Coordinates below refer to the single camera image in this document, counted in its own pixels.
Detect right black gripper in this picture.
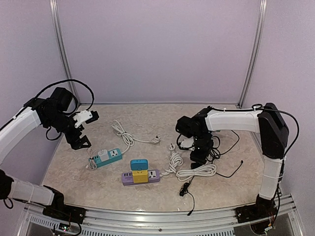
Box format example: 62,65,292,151
189,132,213,166

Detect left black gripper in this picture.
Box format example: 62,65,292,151
45,111,91,150

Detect black USB cable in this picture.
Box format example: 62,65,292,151
206,135,222,163

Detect white plug adapter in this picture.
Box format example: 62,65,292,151
98,149,109,162

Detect teal power strip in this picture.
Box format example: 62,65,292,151
88,148,123,170

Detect thin black charging cable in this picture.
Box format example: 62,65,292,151
214,130,244,178

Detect black power adapter with cable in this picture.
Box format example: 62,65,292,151
179,179,195,216

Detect blue plug adapter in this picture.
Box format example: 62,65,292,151
130,159,148,171

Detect purple power strip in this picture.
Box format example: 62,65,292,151
122,170,160,186

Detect yellow cube socket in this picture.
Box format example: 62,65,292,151
132,170,149,184

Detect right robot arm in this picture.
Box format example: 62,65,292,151
175,103,297,223

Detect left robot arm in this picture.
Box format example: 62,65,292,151
0,80,99,225

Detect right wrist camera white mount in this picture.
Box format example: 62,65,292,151
177,137,194,150

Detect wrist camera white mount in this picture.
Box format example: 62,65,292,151
73,110,99,128
177,137,194,150

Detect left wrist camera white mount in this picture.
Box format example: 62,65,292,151
73,110,99,128

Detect beige thin charging cable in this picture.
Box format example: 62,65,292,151
85,149,99,170

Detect white coiled power cords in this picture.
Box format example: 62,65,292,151
111,119,217,183

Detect aluminium front rail frame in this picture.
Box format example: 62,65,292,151
17,195,305,236

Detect left aluminium corner post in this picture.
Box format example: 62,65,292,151
49,0,72,80

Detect aluminium corner post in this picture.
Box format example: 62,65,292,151
237,0,267,108
49,0,72,80

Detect right aluminium corner post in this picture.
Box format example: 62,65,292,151
237,0,267,108

